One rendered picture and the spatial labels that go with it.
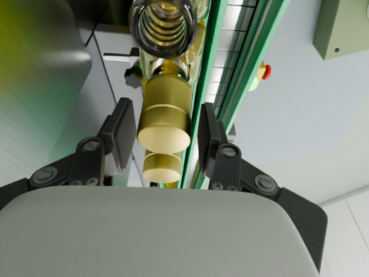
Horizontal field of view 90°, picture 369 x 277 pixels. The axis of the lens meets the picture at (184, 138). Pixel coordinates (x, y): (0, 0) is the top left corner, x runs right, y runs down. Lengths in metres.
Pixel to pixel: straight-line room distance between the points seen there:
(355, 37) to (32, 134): 0.59
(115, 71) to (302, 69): 0.52
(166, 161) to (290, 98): 0.63
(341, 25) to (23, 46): 0.52
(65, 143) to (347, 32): 0.57
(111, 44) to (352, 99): 0.77
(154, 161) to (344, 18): 0.48
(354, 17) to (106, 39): 0.48
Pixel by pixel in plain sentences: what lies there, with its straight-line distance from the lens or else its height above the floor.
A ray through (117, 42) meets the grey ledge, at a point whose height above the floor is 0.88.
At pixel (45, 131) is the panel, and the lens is 0.23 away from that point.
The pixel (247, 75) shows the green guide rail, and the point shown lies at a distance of 0.35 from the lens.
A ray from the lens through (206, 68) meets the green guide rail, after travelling 0.32.
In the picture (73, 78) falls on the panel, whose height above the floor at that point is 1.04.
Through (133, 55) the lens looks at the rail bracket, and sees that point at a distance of 0.31.
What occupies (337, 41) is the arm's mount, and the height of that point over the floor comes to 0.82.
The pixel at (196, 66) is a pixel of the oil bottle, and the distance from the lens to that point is 0.17.
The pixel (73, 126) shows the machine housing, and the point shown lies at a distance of 0.34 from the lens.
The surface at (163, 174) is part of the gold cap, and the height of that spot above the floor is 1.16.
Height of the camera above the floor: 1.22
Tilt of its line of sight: 34 degrees down
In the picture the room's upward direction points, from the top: 179 degrees counter-clockwise
